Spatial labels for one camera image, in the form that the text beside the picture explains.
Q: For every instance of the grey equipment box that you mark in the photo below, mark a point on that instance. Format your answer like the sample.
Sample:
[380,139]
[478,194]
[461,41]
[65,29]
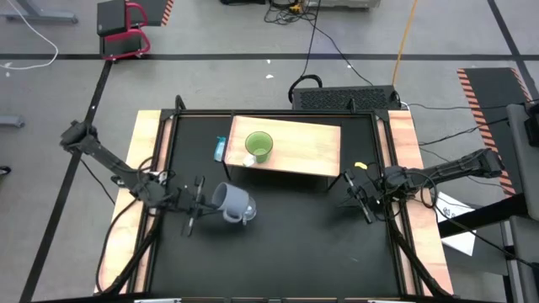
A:
[345,3]

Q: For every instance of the grey metal cart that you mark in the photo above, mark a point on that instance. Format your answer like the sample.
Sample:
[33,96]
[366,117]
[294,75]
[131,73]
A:
[522,177]

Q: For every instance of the black metal beam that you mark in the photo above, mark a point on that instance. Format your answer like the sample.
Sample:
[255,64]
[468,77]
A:
[484,214]

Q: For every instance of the silver metal bracket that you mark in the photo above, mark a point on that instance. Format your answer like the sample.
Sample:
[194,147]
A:
[158,301]
[391,301]

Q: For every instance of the red and black cart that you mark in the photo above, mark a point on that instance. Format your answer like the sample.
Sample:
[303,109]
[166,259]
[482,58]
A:
[113,19]

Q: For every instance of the large black striped-edge mat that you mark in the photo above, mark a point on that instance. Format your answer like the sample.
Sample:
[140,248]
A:
[492,92]

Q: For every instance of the green and white mug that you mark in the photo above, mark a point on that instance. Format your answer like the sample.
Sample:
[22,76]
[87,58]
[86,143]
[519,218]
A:
[259,145]

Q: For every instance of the white paper sheet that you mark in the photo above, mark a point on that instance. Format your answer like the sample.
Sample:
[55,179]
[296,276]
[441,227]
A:
[463,244]

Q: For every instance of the wooden shelf with black legs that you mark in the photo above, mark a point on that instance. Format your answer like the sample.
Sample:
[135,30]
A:
[303,143]

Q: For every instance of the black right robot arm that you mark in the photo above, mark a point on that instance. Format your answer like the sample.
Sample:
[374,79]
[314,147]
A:
[455,168]

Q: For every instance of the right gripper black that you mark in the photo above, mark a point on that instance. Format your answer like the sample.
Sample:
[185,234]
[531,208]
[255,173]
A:
[379,191]

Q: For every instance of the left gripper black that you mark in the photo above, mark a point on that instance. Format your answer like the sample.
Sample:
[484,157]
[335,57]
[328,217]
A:
[181,200]

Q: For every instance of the long grey desk foot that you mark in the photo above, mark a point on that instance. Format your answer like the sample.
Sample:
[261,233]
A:
[46,18]

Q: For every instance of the grey mug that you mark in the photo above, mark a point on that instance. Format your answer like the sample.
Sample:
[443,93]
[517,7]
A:
[231,200]

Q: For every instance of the small black striped-edge mat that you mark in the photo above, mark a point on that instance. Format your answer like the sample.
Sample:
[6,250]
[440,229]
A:
[153,10]

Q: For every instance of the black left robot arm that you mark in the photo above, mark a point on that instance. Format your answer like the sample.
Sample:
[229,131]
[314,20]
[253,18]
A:
[105,157]

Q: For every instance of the short grey desk foot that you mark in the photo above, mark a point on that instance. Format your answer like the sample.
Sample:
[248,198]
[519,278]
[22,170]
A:
[10,121]

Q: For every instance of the wooden table side panel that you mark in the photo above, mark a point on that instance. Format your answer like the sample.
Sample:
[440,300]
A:
[404,130]
[143,126]

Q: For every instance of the blue cloth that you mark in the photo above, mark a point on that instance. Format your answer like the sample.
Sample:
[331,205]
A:
[220,148]

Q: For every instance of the black computer case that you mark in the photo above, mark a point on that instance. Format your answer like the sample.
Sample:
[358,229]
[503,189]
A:
[341,99]

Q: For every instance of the yellow tape tag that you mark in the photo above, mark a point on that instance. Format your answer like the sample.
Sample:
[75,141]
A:
[361,165]

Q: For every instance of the black aluminium table frame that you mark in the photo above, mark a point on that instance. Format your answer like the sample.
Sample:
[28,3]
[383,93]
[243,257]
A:
[273,113]

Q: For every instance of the black device on cart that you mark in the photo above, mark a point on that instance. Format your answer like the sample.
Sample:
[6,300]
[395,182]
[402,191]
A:
[532,126]

